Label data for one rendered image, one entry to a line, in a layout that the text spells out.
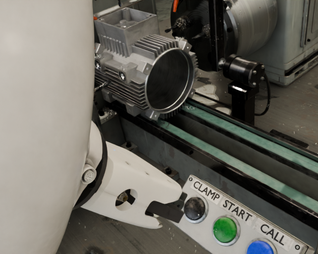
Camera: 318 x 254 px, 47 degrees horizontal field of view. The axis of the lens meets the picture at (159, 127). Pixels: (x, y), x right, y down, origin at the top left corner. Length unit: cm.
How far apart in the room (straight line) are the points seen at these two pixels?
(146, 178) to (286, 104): 88
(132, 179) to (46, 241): 14
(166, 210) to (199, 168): 47
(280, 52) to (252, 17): 22
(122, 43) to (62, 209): 71
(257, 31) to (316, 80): 33
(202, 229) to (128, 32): 51
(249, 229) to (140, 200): 18
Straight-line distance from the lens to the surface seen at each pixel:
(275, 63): 121
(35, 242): 17
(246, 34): 99
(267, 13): 106
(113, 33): 88
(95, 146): 28
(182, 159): 84
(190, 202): 48
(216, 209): 47
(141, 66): 79
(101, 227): 85
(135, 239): 81
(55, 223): 17
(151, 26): 88
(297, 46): 123
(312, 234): 71
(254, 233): 45
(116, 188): 29
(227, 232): 46
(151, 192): 32
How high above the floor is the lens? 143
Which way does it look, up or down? 36 degrees down
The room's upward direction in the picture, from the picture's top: 9 degrees counter-clockwise
